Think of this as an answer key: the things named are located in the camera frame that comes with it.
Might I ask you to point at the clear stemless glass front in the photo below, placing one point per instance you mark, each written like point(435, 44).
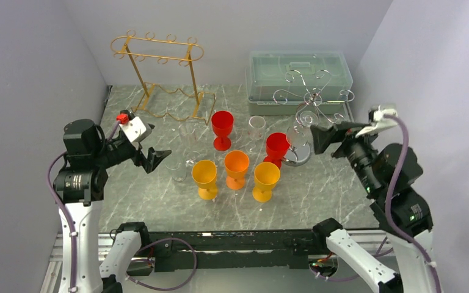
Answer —
point(176, 166)

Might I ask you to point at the silver wire glass rack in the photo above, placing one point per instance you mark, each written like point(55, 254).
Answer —
point(312, 100)

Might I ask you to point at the gold wire glass rack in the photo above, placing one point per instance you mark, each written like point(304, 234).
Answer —
point(170, 49)

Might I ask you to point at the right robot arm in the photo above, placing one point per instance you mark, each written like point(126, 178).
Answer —
point(381, 157)

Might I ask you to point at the clear glass with red dots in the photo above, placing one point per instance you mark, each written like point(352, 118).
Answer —
point(256, 126)

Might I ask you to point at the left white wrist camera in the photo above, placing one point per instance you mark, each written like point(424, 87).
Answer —
point(136, 130)

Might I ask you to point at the red goblet back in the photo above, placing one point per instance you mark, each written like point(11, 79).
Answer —
point(222, 125)

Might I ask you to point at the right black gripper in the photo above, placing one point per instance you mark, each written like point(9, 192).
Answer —
point(322, 136)

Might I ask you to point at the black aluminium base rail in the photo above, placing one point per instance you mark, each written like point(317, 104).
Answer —
point(294, 249)

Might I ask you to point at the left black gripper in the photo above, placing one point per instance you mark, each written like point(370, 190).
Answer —
point(152, 159)

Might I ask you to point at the tall clear flute glass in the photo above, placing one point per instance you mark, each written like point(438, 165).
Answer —
point(189, 140)

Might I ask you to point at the orange goblet centre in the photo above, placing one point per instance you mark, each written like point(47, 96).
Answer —
point(236, 164)

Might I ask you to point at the red goblet right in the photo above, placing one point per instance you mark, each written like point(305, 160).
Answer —
point(276, 148)

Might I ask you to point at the clear ribbed wine glass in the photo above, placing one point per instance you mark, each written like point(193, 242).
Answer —
point(299, 133)

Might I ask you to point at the yellow goblet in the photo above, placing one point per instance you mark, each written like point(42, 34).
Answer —
point(266, 177)
point(204, 174)

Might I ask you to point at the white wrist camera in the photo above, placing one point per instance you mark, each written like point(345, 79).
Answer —
point(377, 120)
point(136, 130)

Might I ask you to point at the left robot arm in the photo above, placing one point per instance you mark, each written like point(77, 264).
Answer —
point(78, 190)

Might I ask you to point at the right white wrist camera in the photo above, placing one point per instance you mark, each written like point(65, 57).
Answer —
point(377, 120)

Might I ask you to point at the red goblet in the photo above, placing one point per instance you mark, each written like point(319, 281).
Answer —
point(222, 125)
point(276, 148)

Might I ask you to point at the clear plastic storage box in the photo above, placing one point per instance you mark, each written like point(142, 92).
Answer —
point(268, 92)

